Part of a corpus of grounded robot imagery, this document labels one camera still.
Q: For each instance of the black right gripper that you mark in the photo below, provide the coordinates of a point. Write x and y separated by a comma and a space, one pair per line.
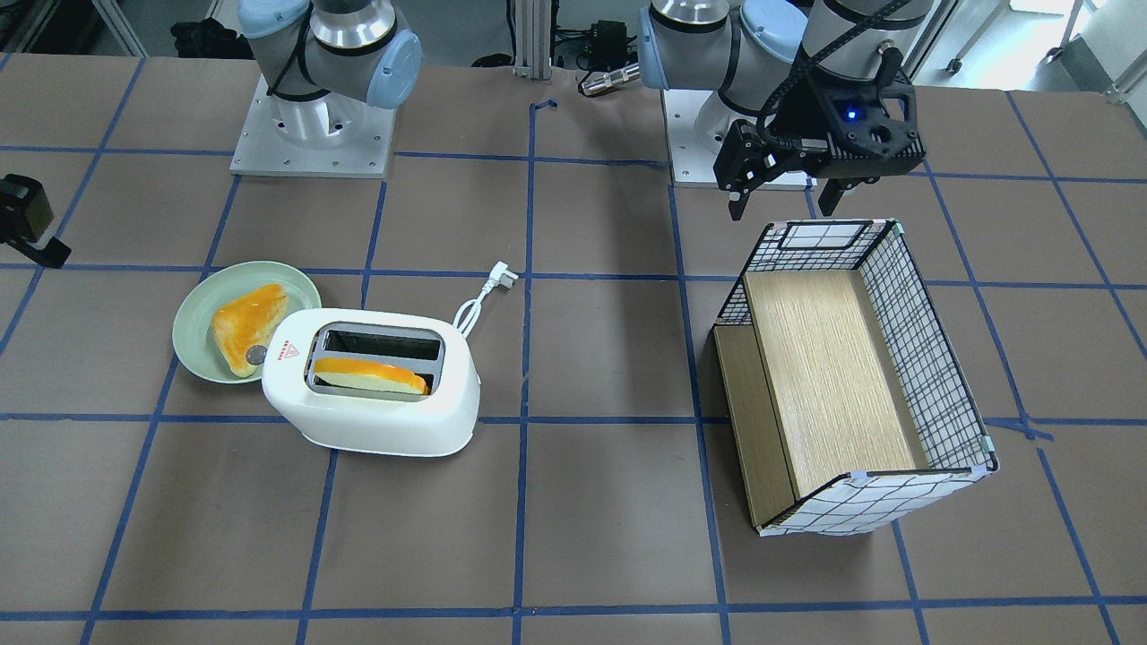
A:
51, 254

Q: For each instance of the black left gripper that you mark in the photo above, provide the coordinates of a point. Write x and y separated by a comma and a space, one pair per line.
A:
807, 109

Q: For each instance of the white two-slot toaster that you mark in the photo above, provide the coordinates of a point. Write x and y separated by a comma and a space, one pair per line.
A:
397, 424

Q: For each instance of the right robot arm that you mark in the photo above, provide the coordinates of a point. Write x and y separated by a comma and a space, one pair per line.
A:
333, 75

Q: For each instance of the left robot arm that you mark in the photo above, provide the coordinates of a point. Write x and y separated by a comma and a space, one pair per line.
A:
754, 52

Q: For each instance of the bread slice in toaster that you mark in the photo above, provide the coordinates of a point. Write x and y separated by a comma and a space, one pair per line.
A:
366, 375

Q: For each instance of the light green plate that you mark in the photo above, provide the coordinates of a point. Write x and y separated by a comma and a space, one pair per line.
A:
191, 334

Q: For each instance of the bread slice on plate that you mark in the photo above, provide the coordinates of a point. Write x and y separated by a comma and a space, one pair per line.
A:
248, 321

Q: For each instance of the metal connector on table edge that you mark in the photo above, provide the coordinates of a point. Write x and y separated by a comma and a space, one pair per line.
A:
598, 83

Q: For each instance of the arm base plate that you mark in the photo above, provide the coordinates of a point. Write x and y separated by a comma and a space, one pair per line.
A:
695, 123
329, 137

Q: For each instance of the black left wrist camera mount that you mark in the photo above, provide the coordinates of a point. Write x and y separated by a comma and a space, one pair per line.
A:
852, 128

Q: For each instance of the wire grid shelf with wood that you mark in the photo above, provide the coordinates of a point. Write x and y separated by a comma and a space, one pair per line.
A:
848, 404

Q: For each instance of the aluminium frame post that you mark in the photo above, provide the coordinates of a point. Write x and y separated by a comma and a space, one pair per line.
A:
532, 25

